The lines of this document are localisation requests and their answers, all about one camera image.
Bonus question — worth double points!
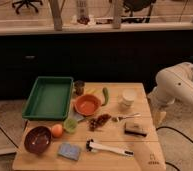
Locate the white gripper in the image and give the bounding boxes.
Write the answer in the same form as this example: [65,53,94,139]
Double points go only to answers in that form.
[152,106,166,127]

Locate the black whiteboard eraser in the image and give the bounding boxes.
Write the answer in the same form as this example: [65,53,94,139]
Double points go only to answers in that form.
[124,123,147,137]

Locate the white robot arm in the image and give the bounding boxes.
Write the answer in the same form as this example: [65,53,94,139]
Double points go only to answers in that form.
[147,62,193,127]

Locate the red bowl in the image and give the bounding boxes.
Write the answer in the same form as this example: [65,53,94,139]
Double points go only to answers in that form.
[74,94,101,116]

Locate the dark maroon bowl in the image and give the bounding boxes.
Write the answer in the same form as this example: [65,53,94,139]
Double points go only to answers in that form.
[24,126,51,155]

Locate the white cup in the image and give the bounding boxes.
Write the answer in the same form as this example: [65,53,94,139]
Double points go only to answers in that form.
[121,89,136,107]

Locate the green cucumber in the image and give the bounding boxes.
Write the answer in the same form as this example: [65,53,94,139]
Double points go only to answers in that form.
[102,87,109,106]

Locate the dark grape bunch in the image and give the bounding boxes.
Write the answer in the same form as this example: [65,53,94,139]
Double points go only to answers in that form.
[89,114,111,131]

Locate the yellow banana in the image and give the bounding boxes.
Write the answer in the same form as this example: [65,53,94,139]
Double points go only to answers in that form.
[85,89,97,95]

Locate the white black brush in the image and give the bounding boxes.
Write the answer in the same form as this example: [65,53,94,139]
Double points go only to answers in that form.
[86,139,134,157]

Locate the dark metal can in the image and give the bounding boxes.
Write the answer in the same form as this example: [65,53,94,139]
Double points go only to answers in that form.
[74,80,85,96]

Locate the small green cup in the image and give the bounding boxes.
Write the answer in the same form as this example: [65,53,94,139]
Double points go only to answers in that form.
[63,118,77,133]

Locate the blue sponge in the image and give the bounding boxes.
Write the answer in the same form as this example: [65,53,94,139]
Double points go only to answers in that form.
[58,143,81,161]

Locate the orange fruit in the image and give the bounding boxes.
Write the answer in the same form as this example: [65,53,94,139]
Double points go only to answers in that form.
[51,124,63,138]

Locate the green plastic tray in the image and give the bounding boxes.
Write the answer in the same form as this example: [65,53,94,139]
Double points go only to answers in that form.
[22,76,73,121]

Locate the black office chair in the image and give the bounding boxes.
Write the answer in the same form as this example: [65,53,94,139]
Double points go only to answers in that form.
[12,0,43,14]

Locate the black floor cable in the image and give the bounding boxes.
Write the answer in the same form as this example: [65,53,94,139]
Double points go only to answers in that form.
[155,125,193,151]

